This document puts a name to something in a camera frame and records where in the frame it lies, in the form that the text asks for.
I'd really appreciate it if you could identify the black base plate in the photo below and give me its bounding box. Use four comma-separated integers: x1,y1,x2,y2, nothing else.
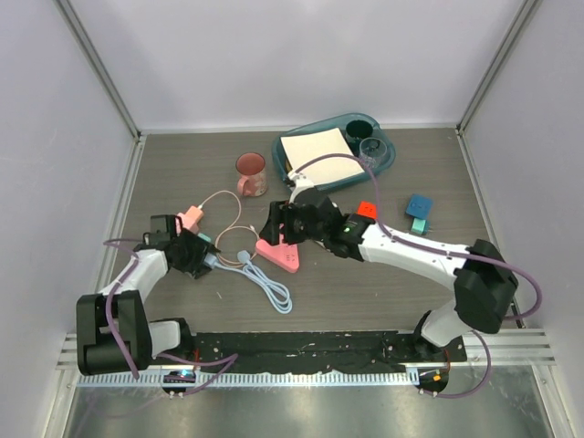
168,330,467,375

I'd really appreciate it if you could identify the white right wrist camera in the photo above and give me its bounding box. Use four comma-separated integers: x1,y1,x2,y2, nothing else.
285,171,315,203

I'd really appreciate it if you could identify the mint green plug adapter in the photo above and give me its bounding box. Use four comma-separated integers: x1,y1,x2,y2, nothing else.
197,233,212,243

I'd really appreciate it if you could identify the pink triangular power strip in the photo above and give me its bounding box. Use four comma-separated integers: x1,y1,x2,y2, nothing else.
255,239,300,274

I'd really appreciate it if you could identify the light blue power cord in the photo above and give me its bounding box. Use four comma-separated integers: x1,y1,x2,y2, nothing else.
214,249,294,315

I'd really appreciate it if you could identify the teal plastic tray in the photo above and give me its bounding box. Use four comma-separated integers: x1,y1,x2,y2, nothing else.
272,113,396,193

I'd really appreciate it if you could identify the blue cube socket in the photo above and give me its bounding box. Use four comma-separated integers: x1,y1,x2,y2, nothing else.
405,193,433,220

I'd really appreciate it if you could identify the pink charging cable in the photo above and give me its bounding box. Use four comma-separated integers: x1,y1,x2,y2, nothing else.
198,190,264,268

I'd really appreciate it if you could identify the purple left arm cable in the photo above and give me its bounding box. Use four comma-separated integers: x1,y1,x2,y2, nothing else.
102,237,238,394

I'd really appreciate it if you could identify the white paper sheet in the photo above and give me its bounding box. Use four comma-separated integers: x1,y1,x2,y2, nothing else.
281,128,363,185

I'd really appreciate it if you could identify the red cube socket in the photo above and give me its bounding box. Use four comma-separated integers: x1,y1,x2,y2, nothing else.
357,202,377,220

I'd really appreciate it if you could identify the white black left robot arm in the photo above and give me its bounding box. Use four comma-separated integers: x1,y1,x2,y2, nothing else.
76,229,219,378

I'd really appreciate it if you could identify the clear glass cup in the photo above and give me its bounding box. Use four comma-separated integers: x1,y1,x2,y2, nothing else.
359,137,388,169

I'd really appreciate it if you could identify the light blue power strip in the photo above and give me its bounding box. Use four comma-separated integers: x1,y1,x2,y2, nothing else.
203,253,218,269

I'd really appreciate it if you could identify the dark green cup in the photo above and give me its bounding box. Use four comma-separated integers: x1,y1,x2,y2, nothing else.
345,120,373,143

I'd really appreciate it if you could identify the pink cube socket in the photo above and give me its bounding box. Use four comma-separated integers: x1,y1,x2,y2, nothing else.
176,213,200,234

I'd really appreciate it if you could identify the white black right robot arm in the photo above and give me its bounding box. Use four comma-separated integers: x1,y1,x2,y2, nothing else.
260,189,518,360

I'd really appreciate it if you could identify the pink charger plug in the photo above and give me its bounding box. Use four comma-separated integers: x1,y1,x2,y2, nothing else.
185,205,204,223

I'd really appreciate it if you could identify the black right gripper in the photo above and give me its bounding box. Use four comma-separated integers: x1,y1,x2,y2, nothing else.
260,201,327,246

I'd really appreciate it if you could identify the teal plug adapter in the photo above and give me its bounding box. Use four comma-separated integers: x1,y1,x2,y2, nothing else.
411,218,431,235

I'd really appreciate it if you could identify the perforated cable duct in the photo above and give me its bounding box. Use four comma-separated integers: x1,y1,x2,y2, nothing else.
77,367,419,389

